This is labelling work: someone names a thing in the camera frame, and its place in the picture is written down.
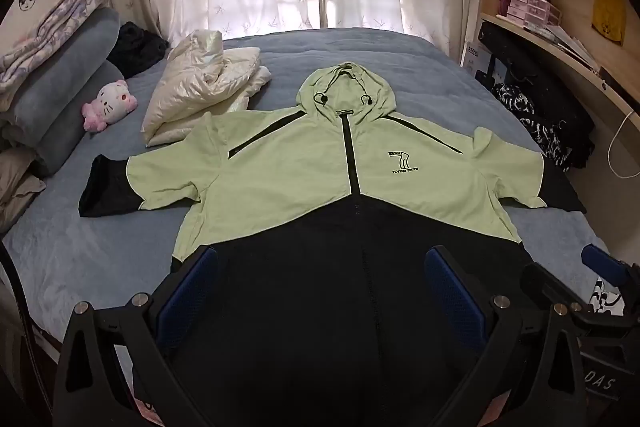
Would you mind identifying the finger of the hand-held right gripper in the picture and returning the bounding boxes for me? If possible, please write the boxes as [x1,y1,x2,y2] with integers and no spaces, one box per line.
[581,244,640,304]
[520,263,599,326]

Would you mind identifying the pink cat plush toy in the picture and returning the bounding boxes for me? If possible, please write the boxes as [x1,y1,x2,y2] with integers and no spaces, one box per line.
[82,79,138,132]

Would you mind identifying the yellow cloth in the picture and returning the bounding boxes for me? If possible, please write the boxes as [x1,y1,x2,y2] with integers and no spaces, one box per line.
[591,0,627,45]

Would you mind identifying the pile of papers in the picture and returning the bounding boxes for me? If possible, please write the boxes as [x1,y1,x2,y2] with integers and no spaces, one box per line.
[545,24,601,72]

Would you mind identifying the white cable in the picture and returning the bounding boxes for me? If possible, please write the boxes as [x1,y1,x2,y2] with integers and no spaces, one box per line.
[607,109,640,180]

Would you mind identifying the floral quilt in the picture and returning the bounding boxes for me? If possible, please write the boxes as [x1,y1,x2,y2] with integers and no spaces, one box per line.
[0,0,123,110]

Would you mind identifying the grey-blue pillow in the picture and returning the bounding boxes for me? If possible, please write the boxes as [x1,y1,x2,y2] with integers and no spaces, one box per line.
[0,8,121,128]
[30,61,126,178]

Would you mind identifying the beige cloth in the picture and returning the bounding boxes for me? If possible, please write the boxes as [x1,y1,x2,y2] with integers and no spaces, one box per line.
[0,147,47,233]

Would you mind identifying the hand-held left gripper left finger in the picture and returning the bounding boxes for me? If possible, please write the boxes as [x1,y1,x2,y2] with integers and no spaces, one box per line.
[52,246,221,427]

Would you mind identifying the blue bedspread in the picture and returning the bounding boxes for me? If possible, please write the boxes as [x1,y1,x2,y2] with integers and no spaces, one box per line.
[0,29,616,358]

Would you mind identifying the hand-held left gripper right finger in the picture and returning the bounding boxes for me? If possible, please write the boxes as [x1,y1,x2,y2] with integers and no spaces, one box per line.
[424,245,586,427]

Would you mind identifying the cream puffer jacket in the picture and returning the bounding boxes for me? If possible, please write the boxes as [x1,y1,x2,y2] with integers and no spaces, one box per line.
[141,28,272,148]

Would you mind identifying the green and black hooded jacket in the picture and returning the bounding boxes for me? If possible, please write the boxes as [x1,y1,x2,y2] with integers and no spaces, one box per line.
[78,62,588,427]

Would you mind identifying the stack of pink boxes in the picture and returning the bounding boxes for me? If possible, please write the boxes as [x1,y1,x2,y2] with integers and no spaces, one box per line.
[506,0,562,30]

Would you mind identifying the white printed box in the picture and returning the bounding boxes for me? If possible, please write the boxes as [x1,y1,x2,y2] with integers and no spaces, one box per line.
[460,41,508,82]

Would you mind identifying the black garment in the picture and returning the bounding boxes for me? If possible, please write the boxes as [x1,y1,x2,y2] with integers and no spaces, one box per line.
[106,22,170,78]

